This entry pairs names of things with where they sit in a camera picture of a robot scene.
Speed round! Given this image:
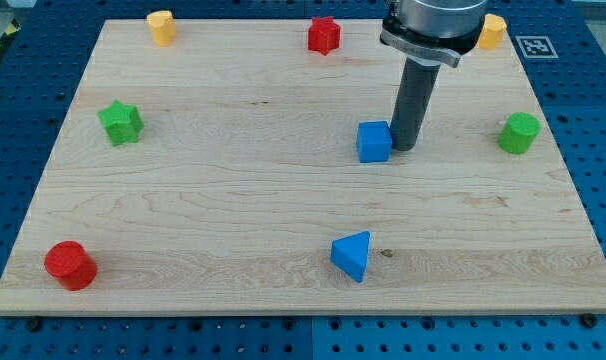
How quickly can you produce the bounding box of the green star block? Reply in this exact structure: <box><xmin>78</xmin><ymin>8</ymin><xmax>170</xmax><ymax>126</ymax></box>
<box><xmin>97</xmin><ymin>100</ymin><xmax>144</xmax><ymax>146</ymax></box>

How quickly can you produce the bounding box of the fiducial marker tag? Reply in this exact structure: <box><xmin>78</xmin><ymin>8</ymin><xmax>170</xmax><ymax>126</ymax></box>
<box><xmin>516</xmin><ymin>35</ymin><xmax>558</xmax><ymax>59</ymax></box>

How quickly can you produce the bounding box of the wooden board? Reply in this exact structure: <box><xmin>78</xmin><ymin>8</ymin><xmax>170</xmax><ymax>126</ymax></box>
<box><xmin>0</xmin><ymin>20</ymin><xmax>606</xmax><ymax>317</ymax></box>

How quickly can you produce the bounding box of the blue triangle block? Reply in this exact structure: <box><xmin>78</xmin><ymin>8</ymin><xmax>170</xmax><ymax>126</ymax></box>
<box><xmin>330</xmin><ymin>231</ymin><xmax>371</xmax><ymax>282</ymax></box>

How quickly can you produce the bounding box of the yellow block left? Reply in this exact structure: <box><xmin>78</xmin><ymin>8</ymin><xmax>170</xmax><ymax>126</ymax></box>
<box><xmin>146</xmin><ymin>10</ymin><xmax>176</xmax><ymax>47</ymax></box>

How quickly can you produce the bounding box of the black bolt left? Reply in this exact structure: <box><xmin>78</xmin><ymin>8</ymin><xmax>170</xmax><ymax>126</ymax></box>
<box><xmin>25</xmin><ymin>316</ymin><xmax>43</xmax><ymax>333</ymax></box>

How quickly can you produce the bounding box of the black bolt right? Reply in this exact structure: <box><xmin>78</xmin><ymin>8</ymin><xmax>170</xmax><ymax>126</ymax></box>
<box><xmin>579</xmin><ymin>313</ymin><xmax>598</xmax><ymax>329</ymax></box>

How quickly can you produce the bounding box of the yellow hexagon block right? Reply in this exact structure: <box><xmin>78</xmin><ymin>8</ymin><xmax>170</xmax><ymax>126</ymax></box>
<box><xmin>477</xmin><ymin>13</ymin><xmax>507</xmax><ymax>50</ymax></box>

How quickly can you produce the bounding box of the red star block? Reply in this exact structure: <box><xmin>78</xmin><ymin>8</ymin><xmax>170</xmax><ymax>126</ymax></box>
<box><xmin>308</xmin><ymin>16</ymin><xmax>341</xmax><ymax>56</ymax></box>

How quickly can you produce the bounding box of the red cylinder block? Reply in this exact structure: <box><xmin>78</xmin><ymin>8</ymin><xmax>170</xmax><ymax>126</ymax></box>
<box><xmin>44</xmin><ymin>240</ymin><xmax>98</xmax><ymax>291</ymax></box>

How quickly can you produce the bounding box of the blue cube block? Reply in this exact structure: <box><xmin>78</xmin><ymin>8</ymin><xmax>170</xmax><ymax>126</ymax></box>
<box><xmin>356</xmin><ymin>121</ymin><xmax>392</xmax><ymax>163</ymax></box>

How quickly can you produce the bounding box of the black bolt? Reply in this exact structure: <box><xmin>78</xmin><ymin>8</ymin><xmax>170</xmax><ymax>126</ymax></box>
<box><xmin>25</xmin><ymin>316</ymin><xmax>43</xmax><ymax>333</ymax></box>
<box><xmin>579</xmin><ymin>313</ymin><xmax>598</xmax><ymax>329</ymax></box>

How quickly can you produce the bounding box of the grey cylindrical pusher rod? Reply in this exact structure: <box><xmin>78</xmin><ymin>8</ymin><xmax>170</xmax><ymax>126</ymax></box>
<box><xmin>390</xmin><ymin>58</ymin><xmax>440</xmax><ymax>151</ymax></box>

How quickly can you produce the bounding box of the green cylinder block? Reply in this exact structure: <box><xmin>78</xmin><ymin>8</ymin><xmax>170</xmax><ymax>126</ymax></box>
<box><xmin>497</xmin><ymin>112</ymin><xmax>541</xmax><ymax>155</ymax></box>

